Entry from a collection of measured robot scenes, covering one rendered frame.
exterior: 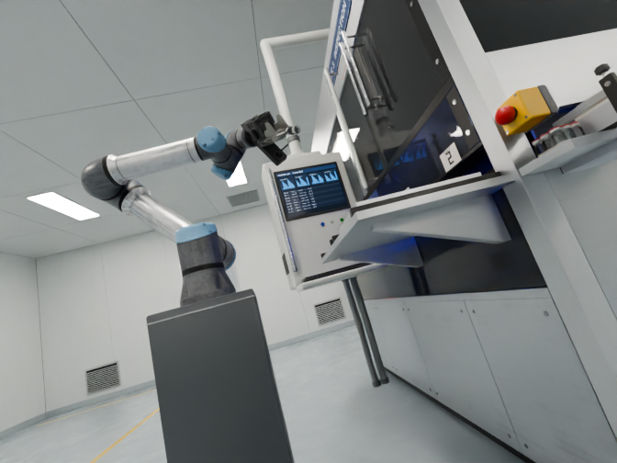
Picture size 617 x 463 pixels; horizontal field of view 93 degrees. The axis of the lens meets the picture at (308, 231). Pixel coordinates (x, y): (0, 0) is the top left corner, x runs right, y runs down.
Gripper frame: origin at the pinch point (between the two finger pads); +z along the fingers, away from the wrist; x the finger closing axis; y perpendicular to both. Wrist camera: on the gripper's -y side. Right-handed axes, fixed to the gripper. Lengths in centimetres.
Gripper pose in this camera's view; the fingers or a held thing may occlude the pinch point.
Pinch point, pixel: (287, 133)
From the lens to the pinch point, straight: 90.0
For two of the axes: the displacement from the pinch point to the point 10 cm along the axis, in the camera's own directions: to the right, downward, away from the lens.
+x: 6.5, -6.4, 4.1
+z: 6.1, 1.2, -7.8
